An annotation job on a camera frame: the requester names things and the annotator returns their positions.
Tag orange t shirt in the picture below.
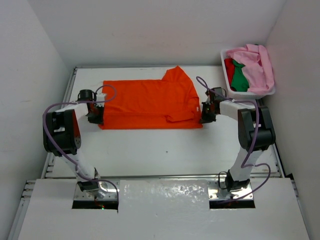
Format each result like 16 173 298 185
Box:
99 66 203 130

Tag pink t shirt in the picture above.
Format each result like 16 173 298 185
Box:
226 44 275 96

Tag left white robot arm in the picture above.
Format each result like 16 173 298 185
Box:
42 89 106 199

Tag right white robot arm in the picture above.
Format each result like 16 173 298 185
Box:
200 87 276 200

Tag white plastic laundry basket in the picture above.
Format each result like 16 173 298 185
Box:
220 49 276 100

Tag green t shirt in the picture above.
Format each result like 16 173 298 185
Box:
231 59 249 92

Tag red t shirt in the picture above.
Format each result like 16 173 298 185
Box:
224 58 235 87

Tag white front cover board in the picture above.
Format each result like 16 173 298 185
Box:
19 178 309 240

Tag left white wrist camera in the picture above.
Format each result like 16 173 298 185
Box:
95 92 107 102

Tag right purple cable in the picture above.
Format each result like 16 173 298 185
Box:
195 76 272 202

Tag purple cable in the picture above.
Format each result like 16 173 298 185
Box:
195 76 272 202
41 84 120 201

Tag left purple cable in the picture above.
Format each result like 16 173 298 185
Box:
41 84 120 201

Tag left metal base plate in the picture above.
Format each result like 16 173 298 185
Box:
74 181 119 201

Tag metal base plate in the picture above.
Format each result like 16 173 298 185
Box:
207 178 254 201
74 181 119 201

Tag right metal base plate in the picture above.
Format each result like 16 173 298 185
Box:
207 178 254 201

